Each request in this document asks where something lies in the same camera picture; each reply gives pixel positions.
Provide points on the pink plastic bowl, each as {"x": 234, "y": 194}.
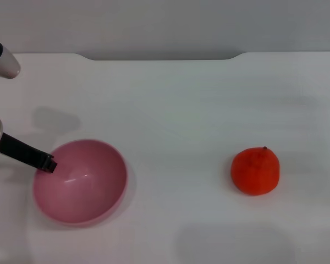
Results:
{"x": 79, "y": 187}

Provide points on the orange fruit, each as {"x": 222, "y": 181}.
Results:
{"x": 254, "y": 171}

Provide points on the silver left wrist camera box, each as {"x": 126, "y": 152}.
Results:
{"x": 5, "y": 64}

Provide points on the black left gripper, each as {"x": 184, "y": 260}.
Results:
{"x": 22, "y": 151}

